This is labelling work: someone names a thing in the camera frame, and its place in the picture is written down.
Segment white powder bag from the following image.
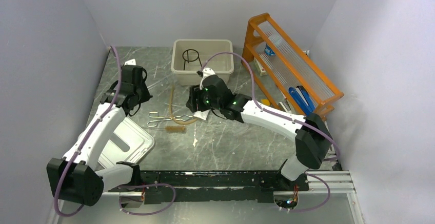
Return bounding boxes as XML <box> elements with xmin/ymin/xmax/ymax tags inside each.
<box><xmin>193</xmin><ymin>110</ymin><xmax>210</xmax><ymax>120</ymax></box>

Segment yellow rubber tube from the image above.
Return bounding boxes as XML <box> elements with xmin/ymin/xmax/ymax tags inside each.
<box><xmin>169</xmin><ymin>85</ymin><xmax>198</xmax><ymax>125</ymax></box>

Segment black metal tripod stand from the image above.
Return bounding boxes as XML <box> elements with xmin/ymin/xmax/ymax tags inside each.
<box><xmin>182</xmin><ymin>49</ymin><xmax>203</xmax><ymax>70</ymax></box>

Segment beige plastic bin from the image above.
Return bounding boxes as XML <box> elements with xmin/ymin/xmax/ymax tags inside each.
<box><xmin>171</xmin><ymin>39</ymin><xmax>234</xmax><ymax>86</ymax></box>

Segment metal crucible tongs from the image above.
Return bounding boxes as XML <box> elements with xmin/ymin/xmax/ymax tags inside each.
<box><xmin>147</xmin><ymin>111</ymin><xmax>195</xmax><ymax>128</ymax></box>

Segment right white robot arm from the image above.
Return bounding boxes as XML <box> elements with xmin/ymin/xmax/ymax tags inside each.
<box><xmin>186</xmin><ymin>75</ymin><xmax>332</xmax><ymax>190</ymax></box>

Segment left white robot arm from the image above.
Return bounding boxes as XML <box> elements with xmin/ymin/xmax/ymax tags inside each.
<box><xmin>47</xmin><ymin>64</ymin><xmax>155</xmax><ymax>206</ymax></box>

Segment brown test tube brush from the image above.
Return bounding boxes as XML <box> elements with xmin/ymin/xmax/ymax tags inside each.
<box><xmin>147</xmin><ymin>125</ymin><xmax>186</xmax><ymax>133</ymax></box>

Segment yellow grey sponge block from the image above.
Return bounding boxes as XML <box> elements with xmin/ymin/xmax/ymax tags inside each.
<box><xmin>261</xmin><ymin>99</ymin><xmax>271</xmax><ymax>107</ymax></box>

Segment white box on shelf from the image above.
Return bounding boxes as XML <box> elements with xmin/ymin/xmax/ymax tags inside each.
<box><xmin>254</xmin><ymin>59</ymin><xmax>268</xmax><ymax>76</ymax></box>

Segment white bin lid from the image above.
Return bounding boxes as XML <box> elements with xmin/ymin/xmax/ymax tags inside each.
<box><xmin>98</xmin><ymin>118</ymin><xmax>155</xmax><ymax>168</ymax></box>

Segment orange wooden shelf rack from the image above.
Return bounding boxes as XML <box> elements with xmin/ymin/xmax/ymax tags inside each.
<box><xmin>242</xmin><ymin>13</ymin><xmax>344</xmax><ymax>121</ymax></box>

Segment blue white cup on shelf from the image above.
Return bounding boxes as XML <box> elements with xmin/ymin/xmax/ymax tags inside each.
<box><xmin>264</xmin><ymin>44</ymin><xmax>276</xmax><ymax>56</ymax></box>

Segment blue folder on shelf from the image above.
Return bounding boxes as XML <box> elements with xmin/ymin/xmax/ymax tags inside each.
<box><xmin>288</xmin><ymin>86</ymin><xmax>315</xmax><ymax>115</ymax></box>

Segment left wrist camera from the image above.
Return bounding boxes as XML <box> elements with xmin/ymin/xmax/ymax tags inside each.
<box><xmin>124</xmin><ymin>59</ymin><xmax>136</xmax><ymax>66</ymax></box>

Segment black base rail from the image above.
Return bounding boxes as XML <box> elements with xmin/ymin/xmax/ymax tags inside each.
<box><xmin>111</xmin><ymin>170</ymin><xmax>309</xmax><ymax>204</ymax></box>

